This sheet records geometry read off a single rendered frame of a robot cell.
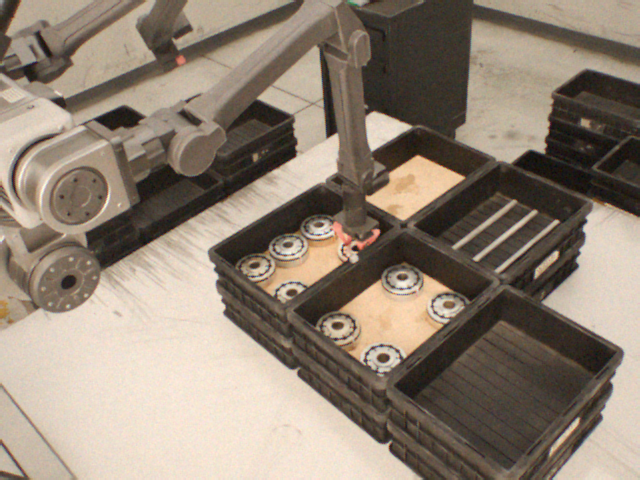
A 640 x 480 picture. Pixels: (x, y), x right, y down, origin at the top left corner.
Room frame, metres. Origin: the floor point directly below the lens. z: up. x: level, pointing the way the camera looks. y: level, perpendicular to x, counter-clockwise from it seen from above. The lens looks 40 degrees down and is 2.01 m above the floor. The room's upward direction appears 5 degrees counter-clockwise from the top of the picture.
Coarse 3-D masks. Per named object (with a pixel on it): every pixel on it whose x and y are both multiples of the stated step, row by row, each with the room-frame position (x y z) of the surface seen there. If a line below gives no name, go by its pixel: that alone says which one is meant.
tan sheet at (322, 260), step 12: (336, 240) 1.41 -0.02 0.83; (264, 252) 1.39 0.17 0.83; (312, 252) 1.37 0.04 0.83; (324, 252) 1.37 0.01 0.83; (336, 252) 1.37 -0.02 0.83; (312, 264) 1.33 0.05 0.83; (324, 264) 1.32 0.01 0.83; (336, 264) 1.32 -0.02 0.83; (276, 276) 1.29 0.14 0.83; (288, 276) 1.29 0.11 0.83; (300, 276) 1.29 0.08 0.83; (312, 276) 1.28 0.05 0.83; (264, 288) 1.25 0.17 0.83
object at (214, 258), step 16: (304, 192) 1.51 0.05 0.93; (336, 192) 1.50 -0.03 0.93; (368, 208) 1.41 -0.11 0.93; (256, 224) 1.39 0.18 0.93; (224, 240) 1.33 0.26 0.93; (224, 272) 1.24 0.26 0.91; (240, 272) 1.21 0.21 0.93; (336, 272) 1.18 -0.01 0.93; (256, 288) 1.15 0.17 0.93; (272, 304) 1.10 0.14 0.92; (288, 304) 1.09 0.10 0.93
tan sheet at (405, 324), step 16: (432, 288) 1.20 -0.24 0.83; (448, 288) 1.19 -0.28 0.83; (352, 304) 1.17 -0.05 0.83; (368, 304) 1.16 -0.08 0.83; (384, 304) 1.16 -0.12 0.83; (400, 304) 1.16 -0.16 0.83; (416, 304) 1.15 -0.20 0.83; (368, 320) 1.11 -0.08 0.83; (384, 320) 1.11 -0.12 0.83; (400, 320) 1.10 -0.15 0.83; (416, 320) 1.10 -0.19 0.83; (368, 336) 1.06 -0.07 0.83; (384, 336) 1.06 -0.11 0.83; (400, 336) 1.05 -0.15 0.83; (416, 336) 1.05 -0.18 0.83; (352, 352) 1.02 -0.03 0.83
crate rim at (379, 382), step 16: (384, 240) 1.28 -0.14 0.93; (368, 256) 1.23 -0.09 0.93; (448, 256) 1.20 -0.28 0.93; (480, 272) 1.14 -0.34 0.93; (320, 288) 1.14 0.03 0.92; (288, 320) 1.06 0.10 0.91; (304, 320) 1.03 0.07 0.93; (320, 336) 0.98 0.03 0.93; (432, 336) 0.96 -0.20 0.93; (336, 352) 0.94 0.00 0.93; (416, 352) 0.92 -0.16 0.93; (352, 368) 0.91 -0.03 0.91; (368, 368) 0.89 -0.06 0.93; (400, 368) 0.88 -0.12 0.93; (384, 384) 0.85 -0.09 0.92
